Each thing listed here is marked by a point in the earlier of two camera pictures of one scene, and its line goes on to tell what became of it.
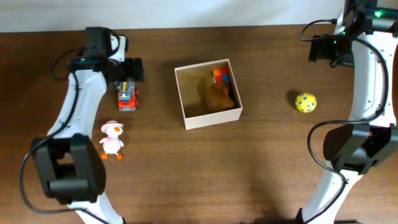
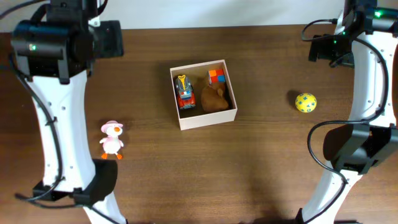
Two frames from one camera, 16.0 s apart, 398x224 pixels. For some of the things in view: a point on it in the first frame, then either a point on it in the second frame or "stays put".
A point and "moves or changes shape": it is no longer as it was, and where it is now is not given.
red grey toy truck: [128, 96] → [185, 91]
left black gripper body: [132, 70] → [115, 43]
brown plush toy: [218, 98] moves or changes shape
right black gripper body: [331, 49] stays put
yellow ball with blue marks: [306, 102] stays put
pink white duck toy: [112, 144] stays put
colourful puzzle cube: [220, 75] moves or changes shape
